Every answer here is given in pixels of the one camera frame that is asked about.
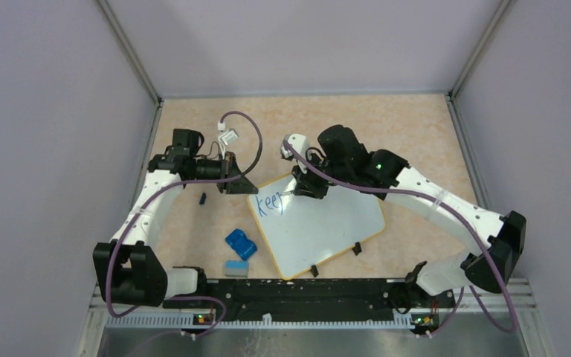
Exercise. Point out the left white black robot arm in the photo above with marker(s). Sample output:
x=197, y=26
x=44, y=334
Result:
x=127, y=267

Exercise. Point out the grey blue toy brick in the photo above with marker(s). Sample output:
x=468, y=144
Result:
x=237, y=269

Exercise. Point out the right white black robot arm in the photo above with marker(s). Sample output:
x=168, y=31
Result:
x=493, y=242

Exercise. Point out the white slotted cable duct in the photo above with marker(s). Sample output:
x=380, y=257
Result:
x=183, y=320

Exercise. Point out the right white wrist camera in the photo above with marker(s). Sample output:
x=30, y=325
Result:
x=294, y=143

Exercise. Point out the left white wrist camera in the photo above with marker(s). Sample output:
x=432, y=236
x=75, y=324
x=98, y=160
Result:
x=225, y=137

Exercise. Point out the whiteboard wire stand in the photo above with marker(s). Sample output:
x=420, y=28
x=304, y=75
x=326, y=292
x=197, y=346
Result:
x=356, y=249

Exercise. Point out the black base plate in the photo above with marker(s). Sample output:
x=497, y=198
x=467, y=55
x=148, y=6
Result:
x=312, y=300

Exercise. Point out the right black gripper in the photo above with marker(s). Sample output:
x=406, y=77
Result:
x=305, y=184

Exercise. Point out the yellow framed whiteboard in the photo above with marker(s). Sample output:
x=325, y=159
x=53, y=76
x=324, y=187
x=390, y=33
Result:
x=300, y=231

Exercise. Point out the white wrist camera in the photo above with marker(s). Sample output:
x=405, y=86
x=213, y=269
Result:
x=294, y=143
x=225, y=137

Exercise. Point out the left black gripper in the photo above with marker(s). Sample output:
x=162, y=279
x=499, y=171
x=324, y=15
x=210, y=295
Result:
x=240, y=186

